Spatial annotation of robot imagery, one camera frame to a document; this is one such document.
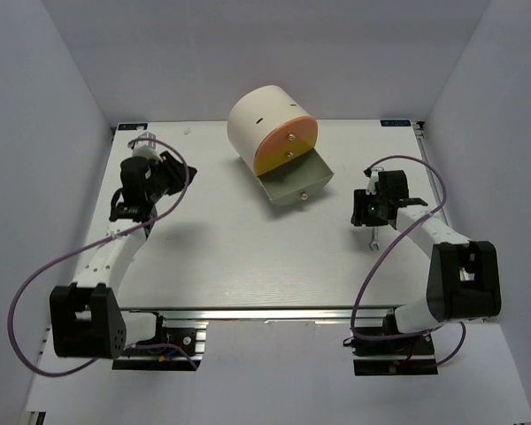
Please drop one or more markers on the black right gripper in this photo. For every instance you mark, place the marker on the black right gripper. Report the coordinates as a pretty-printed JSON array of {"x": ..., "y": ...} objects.
[{"x": 360, "y": 215}]

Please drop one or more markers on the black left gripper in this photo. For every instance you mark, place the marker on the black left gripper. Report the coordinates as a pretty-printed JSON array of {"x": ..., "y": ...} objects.
[{"x": 171, "y": 166}]

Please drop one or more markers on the silver open-end wrench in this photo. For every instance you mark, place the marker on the silver open-end wrench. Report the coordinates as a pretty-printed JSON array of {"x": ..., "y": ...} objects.
[{"x": 375, "y": 242}]

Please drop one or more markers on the grey green drawer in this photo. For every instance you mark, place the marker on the grey green drawer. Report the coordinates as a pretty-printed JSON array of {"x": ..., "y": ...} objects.
[{"x": 296, "y": 180}]

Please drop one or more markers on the yellow drawer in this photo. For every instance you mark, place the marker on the yellow drawer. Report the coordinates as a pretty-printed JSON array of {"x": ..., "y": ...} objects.
[{"x": 274, "y": 153}]

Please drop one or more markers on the orange drawer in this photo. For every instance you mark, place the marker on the orange drawer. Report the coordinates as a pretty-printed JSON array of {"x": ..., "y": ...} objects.
[{"x": 303, "y": 130}]

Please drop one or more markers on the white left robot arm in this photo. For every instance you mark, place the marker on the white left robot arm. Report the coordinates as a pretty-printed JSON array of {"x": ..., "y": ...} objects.
[{"x": 86, "y": 319}]

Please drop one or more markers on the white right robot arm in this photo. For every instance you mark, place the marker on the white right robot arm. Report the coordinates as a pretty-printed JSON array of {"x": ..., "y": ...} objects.
[{"x": 463, "y": 277}]

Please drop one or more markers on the cream drawer cabinet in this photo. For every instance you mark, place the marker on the cream drawer cabinet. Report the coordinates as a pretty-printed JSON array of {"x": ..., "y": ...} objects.
[{"x": 255, "y": 115}]

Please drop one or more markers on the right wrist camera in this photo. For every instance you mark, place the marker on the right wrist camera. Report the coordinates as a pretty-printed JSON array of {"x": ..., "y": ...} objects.
[{"x": 373, "y": 178}]

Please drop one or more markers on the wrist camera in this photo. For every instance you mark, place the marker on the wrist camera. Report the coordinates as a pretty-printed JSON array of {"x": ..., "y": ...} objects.
[
  {"x": 143, "y": 148},
  {"x": 373, "y": 178}
]

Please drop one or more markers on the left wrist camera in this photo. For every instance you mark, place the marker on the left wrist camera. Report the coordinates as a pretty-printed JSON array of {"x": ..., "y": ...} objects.
[{"x": 143, "y": 148}]

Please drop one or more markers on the aluminium table rail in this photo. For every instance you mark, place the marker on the aluminium table rail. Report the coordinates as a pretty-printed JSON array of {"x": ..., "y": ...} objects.
[{"x": 330, "y": 313}]

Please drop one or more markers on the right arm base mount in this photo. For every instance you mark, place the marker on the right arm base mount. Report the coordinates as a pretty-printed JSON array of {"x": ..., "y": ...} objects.
[{"x": 402, "y": 357}]

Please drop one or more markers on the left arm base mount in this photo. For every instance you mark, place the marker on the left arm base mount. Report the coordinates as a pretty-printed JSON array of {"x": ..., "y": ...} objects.
[{"x": 178, "y": 346}]

